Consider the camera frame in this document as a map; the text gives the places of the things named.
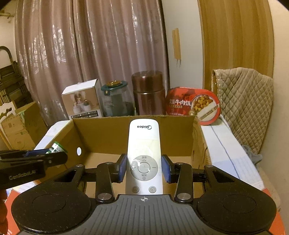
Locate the mauve shiny curtain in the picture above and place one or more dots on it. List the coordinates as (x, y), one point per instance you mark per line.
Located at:
(62, 43)

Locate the brown metal thermos canister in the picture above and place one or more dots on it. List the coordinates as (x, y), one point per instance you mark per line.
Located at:
(149, 92)

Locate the wooden wall hook strip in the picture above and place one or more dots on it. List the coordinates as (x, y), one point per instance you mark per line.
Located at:
(176, 46)

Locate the folded black step ladder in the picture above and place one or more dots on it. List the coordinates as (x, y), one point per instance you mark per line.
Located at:
(13, 87)

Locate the red instant rice bowl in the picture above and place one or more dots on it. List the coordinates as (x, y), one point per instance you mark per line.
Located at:
(200, 103)

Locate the white Midea remote control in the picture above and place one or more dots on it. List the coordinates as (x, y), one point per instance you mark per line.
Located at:
(144, 163)

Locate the red printed desk mat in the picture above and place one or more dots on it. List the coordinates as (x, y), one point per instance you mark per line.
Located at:
(277, 228)

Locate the flat cardboard pieces stack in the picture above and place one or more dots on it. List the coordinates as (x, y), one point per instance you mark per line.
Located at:
(24, 127)

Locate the glass jar green lid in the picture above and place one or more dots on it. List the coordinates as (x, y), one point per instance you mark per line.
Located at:
(116, 100)

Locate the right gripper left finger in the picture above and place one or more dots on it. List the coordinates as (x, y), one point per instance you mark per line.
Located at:
(120, 168)

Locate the beige quilted cushion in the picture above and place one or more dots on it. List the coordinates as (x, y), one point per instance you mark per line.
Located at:
(246, 98)

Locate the grey cloth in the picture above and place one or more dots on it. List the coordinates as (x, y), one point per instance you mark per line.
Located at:
(255, 158)

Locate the white humidifier product box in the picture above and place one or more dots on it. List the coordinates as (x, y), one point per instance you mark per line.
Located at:
(81, 100)

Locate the brown cardboard box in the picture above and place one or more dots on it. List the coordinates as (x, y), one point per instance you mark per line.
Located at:
(92, 141)

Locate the person's hand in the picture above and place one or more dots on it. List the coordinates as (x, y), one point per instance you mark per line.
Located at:
(3, 212)

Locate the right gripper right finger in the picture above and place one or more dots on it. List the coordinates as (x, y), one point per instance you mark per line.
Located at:
(167, 168)

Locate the wooden door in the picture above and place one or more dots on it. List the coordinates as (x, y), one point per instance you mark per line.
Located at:
(236, 34)

